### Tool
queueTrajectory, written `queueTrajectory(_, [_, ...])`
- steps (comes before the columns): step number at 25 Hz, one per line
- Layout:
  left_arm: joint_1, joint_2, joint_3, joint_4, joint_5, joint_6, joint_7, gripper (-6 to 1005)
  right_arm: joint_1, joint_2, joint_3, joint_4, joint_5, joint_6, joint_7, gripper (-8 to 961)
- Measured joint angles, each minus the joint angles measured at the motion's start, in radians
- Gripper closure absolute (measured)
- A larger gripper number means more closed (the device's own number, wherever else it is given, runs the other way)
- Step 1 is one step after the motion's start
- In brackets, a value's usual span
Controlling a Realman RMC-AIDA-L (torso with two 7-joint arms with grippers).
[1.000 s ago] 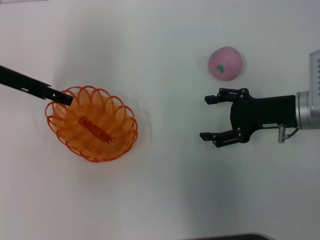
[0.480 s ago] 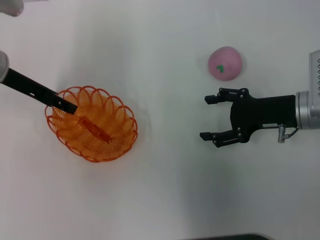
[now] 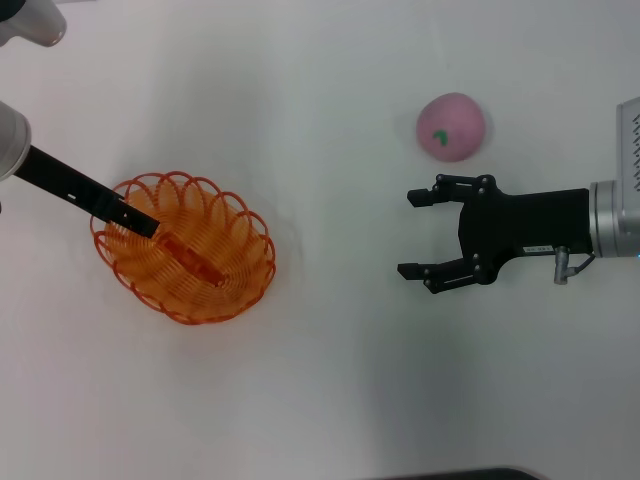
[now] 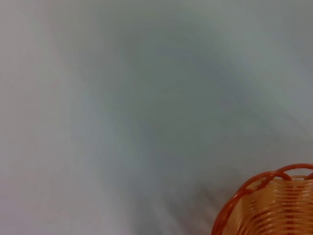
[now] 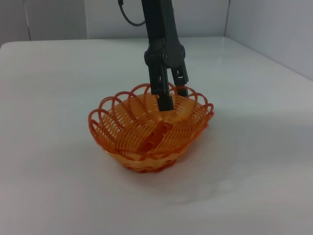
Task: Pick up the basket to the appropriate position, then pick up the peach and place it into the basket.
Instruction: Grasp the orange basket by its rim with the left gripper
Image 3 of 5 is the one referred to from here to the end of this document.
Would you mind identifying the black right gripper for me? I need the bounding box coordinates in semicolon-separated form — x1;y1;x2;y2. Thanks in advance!
396;173;595;296

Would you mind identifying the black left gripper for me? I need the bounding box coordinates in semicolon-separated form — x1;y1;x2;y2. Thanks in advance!
13;144;162;240

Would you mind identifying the orange plastic woven basket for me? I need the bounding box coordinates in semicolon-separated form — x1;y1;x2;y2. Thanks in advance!
89;171;277;327

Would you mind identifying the pink peach with green leaf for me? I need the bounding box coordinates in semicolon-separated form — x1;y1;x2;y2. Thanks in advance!
415;91;487;164

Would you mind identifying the dark rounded robot base edge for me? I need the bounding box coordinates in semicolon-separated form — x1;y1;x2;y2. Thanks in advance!
384;465;544;480

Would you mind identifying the grey connector with black cable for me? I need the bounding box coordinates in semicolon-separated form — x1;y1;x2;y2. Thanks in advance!
551;245;599;286

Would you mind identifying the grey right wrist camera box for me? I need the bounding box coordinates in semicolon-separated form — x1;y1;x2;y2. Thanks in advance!
615;96;640;193

